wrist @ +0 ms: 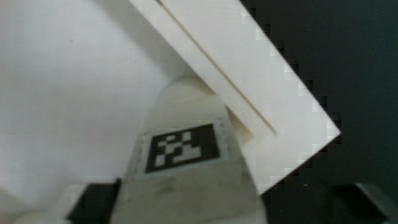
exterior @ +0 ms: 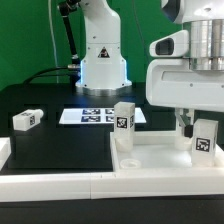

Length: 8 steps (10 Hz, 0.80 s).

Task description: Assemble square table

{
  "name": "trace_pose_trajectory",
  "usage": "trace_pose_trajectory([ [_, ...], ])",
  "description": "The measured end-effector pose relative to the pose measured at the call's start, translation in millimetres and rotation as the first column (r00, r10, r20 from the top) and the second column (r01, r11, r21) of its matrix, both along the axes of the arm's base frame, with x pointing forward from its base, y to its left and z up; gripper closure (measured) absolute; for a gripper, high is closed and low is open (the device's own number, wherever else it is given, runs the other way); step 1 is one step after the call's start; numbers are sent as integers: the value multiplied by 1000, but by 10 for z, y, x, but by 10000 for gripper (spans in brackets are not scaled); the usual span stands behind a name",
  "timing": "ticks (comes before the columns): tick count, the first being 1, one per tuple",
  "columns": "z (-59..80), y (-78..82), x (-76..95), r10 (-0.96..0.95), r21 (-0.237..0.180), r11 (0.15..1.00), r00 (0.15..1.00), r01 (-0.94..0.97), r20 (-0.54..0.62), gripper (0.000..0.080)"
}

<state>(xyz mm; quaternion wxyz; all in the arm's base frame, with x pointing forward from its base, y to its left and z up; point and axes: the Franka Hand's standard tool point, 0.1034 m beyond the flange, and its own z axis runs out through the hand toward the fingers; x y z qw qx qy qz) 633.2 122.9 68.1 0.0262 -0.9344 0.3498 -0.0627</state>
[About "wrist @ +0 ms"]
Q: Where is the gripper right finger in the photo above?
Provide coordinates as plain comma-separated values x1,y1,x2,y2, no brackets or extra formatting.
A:
330,183,398,224

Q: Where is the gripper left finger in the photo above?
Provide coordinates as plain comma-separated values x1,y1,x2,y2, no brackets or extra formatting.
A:
63,179,122,224

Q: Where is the white square tabletop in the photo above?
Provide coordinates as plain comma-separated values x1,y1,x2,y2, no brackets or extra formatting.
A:
0,0,191,224

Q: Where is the white right fence bar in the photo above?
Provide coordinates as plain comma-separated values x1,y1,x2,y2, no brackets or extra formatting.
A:
129,0,341,191

